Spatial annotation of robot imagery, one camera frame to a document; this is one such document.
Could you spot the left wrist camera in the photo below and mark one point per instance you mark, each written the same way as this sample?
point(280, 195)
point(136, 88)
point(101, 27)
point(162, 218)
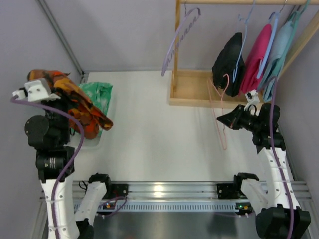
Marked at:
point(35, 91)

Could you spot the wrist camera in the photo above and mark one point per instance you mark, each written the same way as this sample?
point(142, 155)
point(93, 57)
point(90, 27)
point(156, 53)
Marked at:
point(252, 99)
point(35, 91)

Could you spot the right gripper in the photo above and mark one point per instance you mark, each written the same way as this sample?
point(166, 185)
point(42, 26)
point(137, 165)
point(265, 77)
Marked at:
point(238, 118)

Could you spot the blue hanger with pink trousers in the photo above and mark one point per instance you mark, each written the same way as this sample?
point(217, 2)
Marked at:
point(273, 24)

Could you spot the wooden clothes rack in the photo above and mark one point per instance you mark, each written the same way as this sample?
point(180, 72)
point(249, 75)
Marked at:
point(188, 87)

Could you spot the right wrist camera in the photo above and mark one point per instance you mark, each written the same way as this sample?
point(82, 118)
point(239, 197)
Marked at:
point(252, 99)

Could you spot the pink plastic hanger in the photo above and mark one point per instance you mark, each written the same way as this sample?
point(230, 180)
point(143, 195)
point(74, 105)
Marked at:
point(218, 105)

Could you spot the orange camouflage trousers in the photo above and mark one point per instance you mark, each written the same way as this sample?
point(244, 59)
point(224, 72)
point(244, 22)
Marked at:
point(59, 82)

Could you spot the black trousers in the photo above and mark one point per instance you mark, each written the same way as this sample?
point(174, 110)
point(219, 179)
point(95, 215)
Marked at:
point(225, 63)

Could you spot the lilac plastic hanger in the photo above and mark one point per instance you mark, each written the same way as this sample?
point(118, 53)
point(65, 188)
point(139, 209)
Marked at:
point(187, 23)

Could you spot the teal plastic hanger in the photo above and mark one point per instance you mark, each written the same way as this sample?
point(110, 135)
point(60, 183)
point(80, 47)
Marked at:
point(295, 17)

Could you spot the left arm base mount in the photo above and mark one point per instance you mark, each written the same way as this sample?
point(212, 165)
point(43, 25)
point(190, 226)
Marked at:
point(117, 190)

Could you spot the green white trousers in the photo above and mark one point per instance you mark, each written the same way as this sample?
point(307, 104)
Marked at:
point(91, 107)

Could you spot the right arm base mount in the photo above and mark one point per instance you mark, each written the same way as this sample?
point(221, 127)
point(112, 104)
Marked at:
point(229, 191)

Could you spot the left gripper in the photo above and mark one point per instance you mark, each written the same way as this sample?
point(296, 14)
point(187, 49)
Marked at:
point(55, 100)

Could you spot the grey slotted cable duct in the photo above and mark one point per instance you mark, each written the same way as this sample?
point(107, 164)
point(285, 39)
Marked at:
point(132, 206)

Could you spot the blue hanger with black trousers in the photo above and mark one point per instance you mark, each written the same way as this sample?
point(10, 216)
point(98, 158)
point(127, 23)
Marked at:
point(246, 21)

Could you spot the aluminium rail frame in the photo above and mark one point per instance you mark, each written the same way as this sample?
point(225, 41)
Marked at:
point(171, 191)

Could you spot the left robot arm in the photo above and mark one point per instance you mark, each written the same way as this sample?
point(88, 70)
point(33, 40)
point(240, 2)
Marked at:
point(58, 137)

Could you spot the white plastic basket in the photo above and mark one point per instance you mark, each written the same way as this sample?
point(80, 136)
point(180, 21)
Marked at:
point(99, 139)

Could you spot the pink trousers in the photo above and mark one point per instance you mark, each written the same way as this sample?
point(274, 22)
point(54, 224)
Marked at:
point(255, 59)

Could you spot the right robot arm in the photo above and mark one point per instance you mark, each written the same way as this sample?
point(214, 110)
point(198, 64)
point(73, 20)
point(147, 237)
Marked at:
point(278, 213)

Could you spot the light blue trousers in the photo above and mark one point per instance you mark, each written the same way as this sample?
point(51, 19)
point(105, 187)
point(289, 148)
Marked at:
point(276, 59)

